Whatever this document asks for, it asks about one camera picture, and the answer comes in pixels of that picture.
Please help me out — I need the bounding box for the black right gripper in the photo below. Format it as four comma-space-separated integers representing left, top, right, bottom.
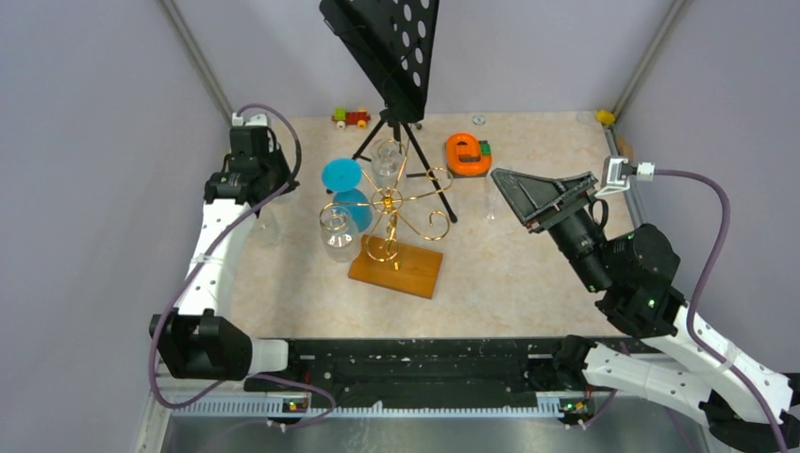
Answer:
490, 168, 612, 292

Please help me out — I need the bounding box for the clear wine glass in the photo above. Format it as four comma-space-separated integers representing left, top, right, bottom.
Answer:
483, 163, 513, 223
371, 139, 405, 189
319, 203, 361, 263
253, 205, 282, 248

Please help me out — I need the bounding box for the blue plastic wine glass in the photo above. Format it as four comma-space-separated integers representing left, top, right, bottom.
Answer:
321, 159, 373, 233

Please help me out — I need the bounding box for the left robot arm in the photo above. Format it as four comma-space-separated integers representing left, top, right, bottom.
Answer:
149, 122, 303, 391

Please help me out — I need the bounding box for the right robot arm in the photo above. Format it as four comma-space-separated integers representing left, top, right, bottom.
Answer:
491, 168, 799, 452

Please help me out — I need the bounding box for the orange tape dispenser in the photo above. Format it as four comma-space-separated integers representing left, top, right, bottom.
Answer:
444, 133, 492, 178

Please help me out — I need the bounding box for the colourful toy train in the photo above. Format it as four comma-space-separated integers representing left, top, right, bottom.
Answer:
331, 108, 371, 129

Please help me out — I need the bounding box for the yellow corner clamp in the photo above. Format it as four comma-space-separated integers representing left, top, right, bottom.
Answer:
595, 109, 616, 126

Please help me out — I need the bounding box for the black music stand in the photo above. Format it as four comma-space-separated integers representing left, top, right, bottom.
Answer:
318, 0, 458, 224

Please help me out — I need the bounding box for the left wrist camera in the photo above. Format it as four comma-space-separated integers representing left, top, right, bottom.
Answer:
231, 112, 272, 127

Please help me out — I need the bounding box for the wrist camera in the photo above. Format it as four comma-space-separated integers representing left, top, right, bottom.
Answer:
595, 156, 656, 198
231, 112, 272, 127

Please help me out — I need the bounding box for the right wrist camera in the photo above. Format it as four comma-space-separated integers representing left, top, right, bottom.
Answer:
595, 156, 656, 198

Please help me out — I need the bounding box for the gold wire glass rack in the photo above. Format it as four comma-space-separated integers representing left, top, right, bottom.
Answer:
358, 139, 455, 250

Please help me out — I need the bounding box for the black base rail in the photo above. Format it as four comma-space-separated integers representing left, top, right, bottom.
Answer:
244, 337, 599, 411

